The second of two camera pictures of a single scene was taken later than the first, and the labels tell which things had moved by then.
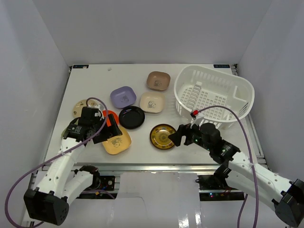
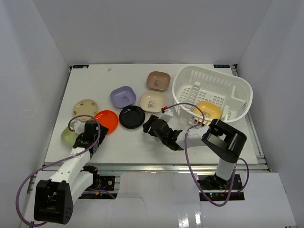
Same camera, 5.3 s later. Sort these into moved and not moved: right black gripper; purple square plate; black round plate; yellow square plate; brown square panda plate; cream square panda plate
Moved: yellow square plate; right black gripper
Not moved: purple square plate; brown square panda plate; cream square panda plate; black round plate
